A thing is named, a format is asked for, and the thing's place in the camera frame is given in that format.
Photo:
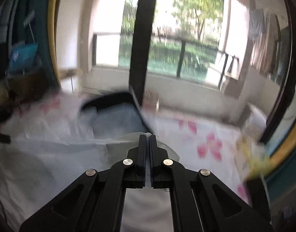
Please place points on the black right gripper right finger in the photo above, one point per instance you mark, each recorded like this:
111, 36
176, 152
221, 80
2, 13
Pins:
199, 200

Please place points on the hanging grey green garment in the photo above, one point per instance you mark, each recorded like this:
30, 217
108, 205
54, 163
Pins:
282, 55

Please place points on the dark window frame post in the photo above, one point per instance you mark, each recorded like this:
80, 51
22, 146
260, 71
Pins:
140, 47

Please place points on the tablet with teal screen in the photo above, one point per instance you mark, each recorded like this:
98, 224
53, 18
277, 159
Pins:
22, 59

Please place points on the hanging pink garment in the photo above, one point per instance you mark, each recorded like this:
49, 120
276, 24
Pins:
264, 46

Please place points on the teal and yellow curtain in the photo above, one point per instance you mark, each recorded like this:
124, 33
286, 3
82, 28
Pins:
26, 22
278, 175

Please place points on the hanging blue shirt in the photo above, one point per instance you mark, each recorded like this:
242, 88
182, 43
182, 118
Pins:
256, 23

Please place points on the black balcony railing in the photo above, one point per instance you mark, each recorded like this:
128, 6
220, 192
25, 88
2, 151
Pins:
168, 55

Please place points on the teal and yellow left curtain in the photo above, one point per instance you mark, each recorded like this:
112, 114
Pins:
26, 22

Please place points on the teal and yellow right curtain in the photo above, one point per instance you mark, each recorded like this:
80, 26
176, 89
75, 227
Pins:
278, 175

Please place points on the floral white bed sheet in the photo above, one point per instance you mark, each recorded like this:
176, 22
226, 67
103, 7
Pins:
199, 143

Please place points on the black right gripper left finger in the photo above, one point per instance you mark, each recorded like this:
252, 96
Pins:
95, 200

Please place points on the yellow tissue box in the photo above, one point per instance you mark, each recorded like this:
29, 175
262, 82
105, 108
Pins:
251, 159

